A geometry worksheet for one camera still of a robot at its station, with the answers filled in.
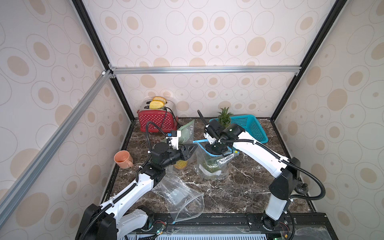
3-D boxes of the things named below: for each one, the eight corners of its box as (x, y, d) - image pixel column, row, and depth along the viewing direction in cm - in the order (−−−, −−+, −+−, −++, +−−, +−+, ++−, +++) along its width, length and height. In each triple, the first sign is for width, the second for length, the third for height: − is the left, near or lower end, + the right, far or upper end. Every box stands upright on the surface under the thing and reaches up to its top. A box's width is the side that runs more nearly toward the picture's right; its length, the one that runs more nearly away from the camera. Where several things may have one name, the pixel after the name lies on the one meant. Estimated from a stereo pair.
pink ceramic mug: (117, 170, 94) (111, 163, 86) (122, 158, 100) (116, 150, 92) (134, 170, 94) (128, 163, 86) (137, 158, 100) (132, 150, 92)
